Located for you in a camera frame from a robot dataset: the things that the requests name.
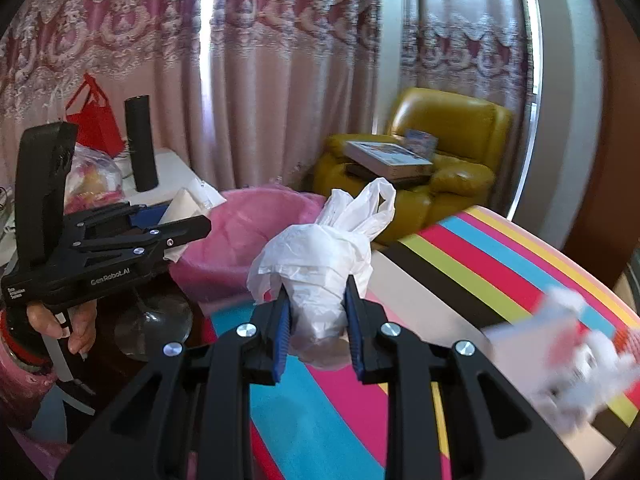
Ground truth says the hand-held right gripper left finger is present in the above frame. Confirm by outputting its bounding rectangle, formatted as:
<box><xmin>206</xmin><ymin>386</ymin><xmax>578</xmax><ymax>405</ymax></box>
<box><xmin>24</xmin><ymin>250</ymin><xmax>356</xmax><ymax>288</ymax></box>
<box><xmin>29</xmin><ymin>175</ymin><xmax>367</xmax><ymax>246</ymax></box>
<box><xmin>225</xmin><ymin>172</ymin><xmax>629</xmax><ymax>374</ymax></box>
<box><xmin>55</xmin><ymin>287</ymin><xmax>293</xmax><ymax>480</ymax></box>

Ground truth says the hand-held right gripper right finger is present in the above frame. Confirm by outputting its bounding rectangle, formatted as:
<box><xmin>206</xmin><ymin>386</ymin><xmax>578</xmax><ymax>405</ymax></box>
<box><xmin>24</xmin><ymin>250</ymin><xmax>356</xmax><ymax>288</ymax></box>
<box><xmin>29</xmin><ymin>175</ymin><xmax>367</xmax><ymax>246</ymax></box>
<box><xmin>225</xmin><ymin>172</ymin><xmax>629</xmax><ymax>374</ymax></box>
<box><xmin>344</xmin><ymin>276</ymin><xmax>586</xmax><ymax>480</ymax></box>

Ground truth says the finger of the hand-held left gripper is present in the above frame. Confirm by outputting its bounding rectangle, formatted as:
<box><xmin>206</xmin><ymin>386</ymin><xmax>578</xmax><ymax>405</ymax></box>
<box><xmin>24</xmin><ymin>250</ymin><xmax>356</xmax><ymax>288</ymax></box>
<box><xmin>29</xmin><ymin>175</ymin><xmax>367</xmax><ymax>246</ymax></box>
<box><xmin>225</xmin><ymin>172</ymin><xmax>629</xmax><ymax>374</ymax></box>
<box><xmin>75</xmin><ymin>215</ymin><xmax>212</xmax><ymax>267</ymax></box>
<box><xmin>62</xmin><ymin>203</ymin><xmax>171</xmax><ymax>241</ymax></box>

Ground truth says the pink-lined trash bin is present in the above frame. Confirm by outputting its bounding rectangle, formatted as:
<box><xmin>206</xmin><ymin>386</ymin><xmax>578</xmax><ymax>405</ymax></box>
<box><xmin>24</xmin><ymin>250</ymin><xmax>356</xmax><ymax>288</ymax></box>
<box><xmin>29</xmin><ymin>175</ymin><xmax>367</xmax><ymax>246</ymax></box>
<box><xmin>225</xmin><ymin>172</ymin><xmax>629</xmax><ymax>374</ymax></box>
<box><xmin>169</xmin><ymin>185</ymin><xmax>328</xmax><ymax>306</ymax></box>

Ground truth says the white plastic bag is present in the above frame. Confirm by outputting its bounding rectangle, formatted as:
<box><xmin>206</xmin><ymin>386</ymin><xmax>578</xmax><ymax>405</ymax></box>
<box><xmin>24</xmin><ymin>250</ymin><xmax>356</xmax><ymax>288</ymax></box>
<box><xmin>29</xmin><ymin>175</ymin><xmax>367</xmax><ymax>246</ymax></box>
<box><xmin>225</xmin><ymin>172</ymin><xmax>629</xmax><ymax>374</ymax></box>
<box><xmin>247</xmin><ymin>177</ymin><xmax>397</xmax><ymax>368</ymax></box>

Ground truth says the person's left forearm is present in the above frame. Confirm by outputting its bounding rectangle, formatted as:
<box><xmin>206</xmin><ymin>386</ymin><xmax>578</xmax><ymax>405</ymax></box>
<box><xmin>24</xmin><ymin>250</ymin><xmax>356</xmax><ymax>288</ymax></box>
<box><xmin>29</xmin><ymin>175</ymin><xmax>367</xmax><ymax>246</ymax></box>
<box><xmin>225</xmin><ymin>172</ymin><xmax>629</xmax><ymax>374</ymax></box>
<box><xmin>0</xmin><ymin>302</ymin><xmax>51</xmax><ymax>376</ymax></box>

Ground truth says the person's left hand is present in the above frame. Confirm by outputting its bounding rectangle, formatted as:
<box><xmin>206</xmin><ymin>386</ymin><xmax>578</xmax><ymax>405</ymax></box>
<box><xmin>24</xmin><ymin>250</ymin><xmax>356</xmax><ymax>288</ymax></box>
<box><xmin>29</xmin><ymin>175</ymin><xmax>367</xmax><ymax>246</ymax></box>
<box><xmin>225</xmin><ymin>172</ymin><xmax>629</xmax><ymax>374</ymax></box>
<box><xmin>25</xmin><ymin>302</ymin><xmax>99</xmax><ymax>357</ymax></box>

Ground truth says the white paper bag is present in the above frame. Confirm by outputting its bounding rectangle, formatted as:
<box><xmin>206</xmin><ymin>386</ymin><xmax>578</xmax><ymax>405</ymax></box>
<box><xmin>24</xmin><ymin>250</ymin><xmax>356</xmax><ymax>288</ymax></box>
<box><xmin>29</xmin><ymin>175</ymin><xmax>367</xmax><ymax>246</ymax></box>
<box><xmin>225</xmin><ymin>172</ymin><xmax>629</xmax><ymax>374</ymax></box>
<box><xmin>160</xmin><ymin>180</ymin><xmax>228</xmax><ymax>263</ymax></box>

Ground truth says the clear plastic bag of toys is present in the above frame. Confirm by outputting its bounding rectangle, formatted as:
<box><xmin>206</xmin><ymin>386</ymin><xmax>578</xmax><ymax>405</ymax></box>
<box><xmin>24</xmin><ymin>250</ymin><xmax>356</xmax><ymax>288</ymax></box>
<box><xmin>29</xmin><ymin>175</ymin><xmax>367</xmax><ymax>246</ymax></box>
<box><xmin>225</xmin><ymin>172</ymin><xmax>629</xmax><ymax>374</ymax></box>
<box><xmin>62</xmin><ymin>142</ymin><xmax>126</xmax><ymax>213</ymax></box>

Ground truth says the white side table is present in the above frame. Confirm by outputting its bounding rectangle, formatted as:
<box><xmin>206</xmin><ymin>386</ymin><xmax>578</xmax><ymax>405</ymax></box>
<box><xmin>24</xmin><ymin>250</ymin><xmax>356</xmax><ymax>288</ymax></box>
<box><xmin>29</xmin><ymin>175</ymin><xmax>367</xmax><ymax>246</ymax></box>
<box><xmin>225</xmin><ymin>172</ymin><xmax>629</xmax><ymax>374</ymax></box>
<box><xmin>117</xmin><ymin>147</ymin><xmax>226</xmax><ymax>211</ymax></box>

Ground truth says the black cylinder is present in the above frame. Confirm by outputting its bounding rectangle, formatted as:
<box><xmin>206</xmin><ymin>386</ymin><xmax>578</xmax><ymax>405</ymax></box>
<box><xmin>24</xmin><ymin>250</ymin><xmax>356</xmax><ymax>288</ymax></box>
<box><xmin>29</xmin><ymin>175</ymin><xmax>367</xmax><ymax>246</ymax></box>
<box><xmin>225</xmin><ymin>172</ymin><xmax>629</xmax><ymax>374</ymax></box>
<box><xmin>124</xmin><ymin>95</ymin><xmax>160</xmax><ymax>193</ymax></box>

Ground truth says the red gift bag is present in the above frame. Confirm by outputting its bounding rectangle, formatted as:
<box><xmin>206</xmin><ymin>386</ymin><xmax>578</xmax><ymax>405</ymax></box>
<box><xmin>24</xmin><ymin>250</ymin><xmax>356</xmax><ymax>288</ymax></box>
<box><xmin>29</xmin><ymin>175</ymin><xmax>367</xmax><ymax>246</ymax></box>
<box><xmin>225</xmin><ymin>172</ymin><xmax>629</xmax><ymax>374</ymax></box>
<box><xmin>65</xmin><ymin>73</ymin><xmax>126</xmax><ymax>158</ymax></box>

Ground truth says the rainbow striped tablecloth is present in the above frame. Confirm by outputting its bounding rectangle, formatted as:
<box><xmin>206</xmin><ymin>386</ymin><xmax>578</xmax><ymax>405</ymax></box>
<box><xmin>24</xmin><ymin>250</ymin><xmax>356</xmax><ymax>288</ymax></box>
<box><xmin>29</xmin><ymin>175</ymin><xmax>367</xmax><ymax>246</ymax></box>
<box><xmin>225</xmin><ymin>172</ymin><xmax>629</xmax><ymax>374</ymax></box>
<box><xmin>202</xmin><ymin>206</ymin><xmax>640</xmax><ymax>480</ymax></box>

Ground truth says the large flat printed box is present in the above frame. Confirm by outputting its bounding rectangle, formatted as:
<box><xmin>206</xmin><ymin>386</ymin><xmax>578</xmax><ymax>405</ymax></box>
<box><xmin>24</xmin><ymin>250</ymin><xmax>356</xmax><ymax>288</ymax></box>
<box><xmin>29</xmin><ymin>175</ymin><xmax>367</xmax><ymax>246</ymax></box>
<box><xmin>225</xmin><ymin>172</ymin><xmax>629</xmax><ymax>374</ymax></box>
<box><xmin>346</xmin><ymin>141</ymin><xmax>435</xmax><ymax>178</ymax></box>

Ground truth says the wide pink lace curtain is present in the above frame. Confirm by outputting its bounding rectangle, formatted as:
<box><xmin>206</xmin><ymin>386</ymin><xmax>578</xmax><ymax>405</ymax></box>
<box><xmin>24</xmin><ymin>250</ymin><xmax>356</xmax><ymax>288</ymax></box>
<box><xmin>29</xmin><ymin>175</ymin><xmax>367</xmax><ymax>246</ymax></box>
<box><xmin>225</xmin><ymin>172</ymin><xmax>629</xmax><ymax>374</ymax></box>
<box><xmin>0</xmin><ymin>0</ymin><xmax>393</xmax><ymax>196</ymax></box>

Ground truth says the small blue printed box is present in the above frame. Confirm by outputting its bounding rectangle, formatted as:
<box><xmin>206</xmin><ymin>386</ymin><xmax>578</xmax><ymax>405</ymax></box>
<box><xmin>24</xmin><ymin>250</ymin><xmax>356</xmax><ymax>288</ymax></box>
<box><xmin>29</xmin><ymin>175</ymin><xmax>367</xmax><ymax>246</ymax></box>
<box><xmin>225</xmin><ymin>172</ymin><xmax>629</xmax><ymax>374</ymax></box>
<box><xmin>404</xmin><ymin>129</ymin><xmax>438</xmax><ymax>153</ymax></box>

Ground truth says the pink printed cloth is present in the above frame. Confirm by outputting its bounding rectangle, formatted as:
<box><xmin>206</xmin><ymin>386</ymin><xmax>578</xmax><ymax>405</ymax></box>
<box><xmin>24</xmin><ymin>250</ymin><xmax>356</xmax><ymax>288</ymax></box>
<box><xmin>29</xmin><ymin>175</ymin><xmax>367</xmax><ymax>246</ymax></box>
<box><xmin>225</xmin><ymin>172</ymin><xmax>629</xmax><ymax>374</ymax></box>
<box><xmin>0</xmin><ymin>360</ymin><xmax>96</xmax><ymax>466</ymax></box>

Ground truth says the yellow leather armchair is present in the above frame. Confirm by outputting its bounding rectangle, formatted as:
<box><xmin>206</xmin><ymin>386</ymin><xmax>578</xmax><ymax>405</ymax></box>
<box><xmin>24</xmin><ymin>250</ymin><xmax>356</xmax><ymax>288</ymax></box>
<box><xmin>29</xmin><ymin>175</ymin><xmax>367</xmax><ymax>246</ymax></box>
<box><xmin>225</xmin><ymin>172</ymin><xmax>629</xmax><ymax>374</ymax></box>
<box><xmin>312</xmin><ymin>87</ymin><xmax>513</xmax><ymax>246</ymax></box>

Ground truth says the narrow pink lace curtain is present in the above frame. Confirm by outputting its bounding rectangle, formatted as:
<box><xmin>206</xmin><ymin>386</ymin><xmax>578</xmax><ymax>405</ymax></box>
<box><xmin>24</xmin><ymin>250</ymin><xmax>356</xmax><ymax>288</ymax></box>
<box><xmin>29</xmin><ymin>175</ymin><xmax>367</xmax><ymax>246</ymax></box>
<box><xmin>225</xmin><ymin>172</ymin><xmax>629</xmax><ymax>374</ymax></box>
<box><xmin>380</xmin><ymin>0</ymin><xmax>538</xmax><ymax>211</ymax></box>

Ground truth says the brown wooden wardrobe panel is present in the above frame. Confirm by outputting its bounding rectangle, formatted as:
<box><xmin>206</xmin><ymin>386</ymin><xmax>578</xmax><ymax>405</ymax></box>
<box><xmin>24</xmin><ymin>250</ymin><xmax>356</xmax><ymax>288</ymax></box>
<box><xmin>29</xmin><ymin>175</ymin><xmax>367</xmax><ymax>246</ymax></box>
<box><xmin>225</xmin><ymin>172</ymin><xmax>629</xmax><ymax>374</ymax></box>
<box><xmin>562</xmin><ymin>0</ymin><xmax>640</xmax><ymax>291</ymax></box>

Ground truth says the clear round pedestal base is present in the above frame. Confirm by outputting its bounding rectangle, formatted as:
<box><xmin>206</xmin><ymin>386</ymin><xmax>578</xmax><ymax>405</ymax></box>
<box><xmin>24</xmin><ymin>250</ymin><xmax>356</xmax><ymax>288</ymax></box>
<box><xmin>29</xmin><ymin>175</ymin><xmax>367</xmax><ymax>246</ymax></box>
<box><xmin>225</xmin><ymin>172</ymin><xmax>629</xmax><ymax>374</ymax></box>
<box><xmin>114</xmin><ymin>280</ymin><xmax>195</xmax><ymax>361</ymax></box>

